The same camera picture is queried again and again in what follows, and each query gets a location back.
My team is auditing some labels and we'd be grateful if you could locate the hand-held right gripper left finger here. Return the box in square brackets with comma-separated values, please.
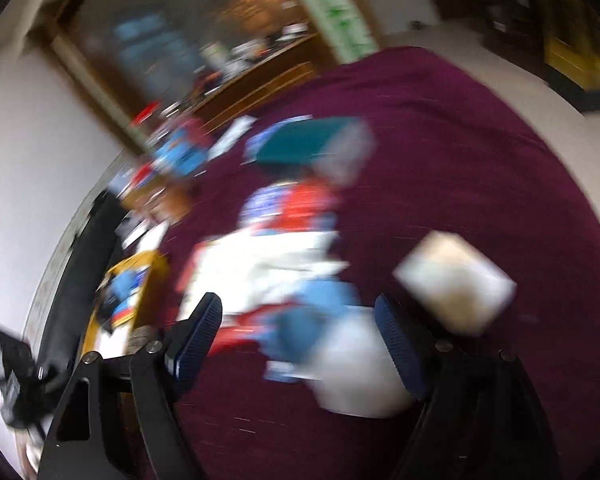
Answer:
[39, 291, 224, 480]

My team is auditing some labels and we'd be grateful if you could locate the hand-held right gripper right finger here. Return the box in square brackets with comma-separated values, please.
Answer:
[374, 294, 563, 480]

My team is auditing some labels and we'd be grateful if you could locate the white plastic bag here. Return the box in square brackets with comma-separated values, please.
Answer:
[312, 307, 417, 419]

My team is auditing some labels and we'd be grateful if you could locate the yellow cardboard box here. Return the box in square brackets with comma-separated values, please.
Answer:
[84, 251, 170, 357]

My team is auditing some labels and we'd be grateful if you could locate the red plastic bag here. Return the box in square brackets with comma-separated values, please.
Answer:
[279, 180, 339, 233]

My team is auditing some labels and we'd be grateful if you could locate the beige box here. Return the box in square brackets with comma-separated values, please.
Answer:
[393, 231, 517, 337]

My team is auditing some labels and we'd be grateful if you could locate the white cloth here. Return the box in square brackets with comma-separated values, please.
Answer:
[177, 231, 348, 313]

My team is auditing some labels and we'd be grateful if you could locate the black chair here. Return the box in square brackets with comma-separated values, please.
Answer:
[36, 191, 132, 378]

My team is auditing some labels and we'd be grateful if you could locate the blue label plastic jar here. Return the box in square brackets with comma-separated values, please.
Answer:
[151, 122, 208, 178]

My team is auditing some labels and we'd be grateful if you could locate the purple tablecloth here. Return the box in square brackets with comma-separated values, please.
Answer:
[125, 46, 600, 480]

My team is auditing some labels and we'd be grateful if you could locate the white paper sheet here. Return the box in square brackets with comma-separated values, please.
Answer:
[206, 115, 259, 159]

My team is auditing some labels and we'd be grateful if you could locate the teal tissue pack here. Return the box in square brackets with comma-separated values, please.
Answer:
[244, 116, 379, 187]

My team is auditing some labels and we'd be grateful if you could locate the red lid clear jar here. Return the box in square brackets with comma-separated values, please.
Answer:
[129, 101, 162, 128]

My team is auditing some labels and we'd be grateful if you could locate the wooden glass cabinet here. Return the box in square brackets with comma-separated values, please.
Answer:
[50, 0, 341, 151]

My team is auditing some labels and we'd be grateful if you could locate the bamboo picture panel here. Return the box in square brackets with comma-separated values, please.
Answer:
[275, 0, 381, 63]

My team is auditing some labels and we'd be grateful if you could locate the wooden staircase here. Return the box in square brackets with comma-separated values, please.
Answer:
[460, 0, 600, 111]

